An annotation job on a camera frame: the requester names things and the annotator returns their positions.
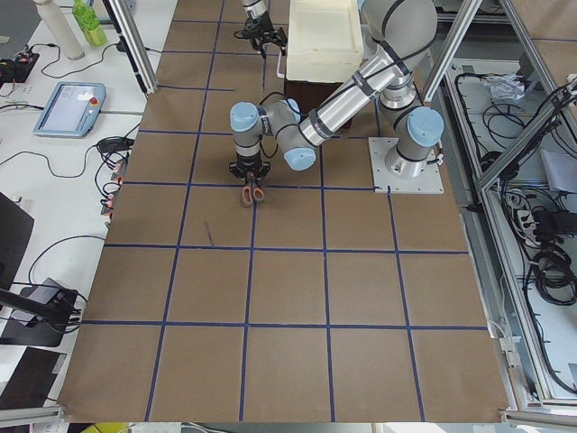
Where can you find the white thermos bottle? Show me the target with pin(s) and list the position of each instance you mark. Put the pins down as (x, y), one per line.
(59, 27)

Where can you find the green plastic bottle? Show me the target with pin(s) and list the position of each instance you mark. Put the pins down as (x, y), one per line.
(89, 23)

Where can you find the cream plastic tray stack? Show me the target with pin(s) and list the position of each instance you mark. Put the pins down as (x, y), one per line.
(324, 41)

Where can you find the blue teach pendant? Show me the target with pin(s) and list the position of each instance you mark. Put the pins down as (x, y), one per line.
(72, 110)

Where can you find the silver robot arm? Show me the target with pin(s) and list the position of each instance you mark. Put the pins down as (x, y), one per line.
(402, 30)
(253, 9)

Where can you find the crumpled white paper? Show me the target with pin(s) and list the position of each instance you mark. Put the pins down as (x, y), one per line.
(507, 86)

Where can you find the black monitor stand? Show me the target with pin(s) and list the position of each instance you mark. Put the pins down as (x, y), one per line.
(42, 314)

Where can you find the grey orange scissors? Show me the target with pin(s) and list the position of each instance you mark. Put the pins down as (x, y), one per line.
(252, 193)

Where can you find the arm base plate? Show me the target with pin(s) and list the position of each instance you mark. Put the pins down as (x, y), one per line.
(392, 174)

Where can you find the aluminium frame post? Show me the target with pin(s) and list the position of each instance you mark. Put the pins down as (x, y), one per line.
(130, 38)

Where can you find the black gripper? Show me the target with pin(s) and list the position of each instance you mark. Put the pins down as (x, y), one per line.
(249, 165)
(256, 23)

